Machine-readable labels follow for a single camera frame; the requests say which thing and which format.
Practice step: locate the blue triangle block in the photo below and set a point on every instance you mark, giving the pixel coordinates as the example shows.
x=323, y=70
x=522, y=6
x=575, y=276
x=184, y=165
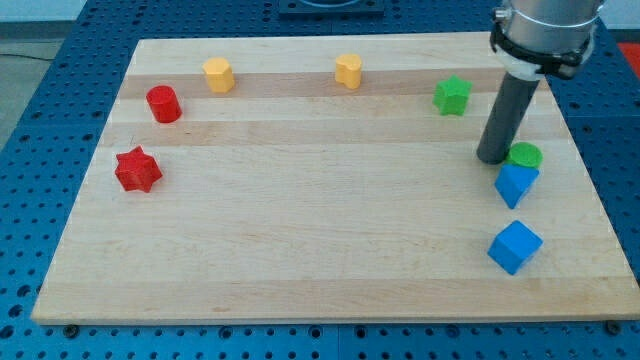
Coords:
x=514, y=182

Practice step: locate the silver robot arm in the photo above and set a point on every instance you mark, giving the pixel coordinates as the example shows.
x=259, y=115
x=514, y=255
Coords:
x=535, y=38

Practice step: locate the blue cube block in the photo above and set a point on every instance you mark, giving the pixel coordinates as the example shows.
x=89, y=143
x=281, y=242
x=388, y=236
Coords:
x=514, y=246

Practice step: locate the wooden board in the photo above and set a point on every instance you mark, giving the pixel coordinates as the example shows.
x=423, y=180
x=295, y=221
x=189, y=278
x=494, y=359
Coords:
x=293, y=199

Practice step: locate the yellow heart block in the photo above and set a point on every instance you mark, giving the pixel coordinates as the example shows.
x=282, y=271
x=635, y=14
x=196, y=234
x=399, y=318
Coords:
x=348, y=70

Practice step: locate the yellow hexagon block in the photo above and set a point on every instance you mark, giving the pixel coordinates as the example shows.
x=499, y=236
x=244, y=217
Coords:
x=219, y=75

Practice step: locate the green star block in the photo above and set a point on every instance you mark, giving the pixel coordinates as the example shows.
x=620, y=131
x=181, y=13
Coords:
x=451, y=95

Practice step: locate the red cylinder block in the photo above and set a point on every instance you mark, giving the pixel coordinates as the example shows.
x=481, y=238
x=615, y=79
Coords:
x=164, y=104

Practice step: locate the red star block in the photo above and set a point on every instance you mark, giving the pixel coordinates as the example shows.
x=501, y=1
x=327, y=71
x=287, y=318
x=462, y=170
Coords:
x=137, y=170

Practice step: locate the green cylinder block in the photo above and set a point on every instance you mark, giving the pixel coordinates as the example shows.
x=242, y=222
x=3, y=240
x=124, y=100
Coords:
x=524, y=154

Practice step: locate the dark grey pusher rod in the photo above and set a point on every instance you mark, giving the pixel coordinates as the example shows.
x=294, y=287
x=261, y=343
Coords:
x=511, y=103

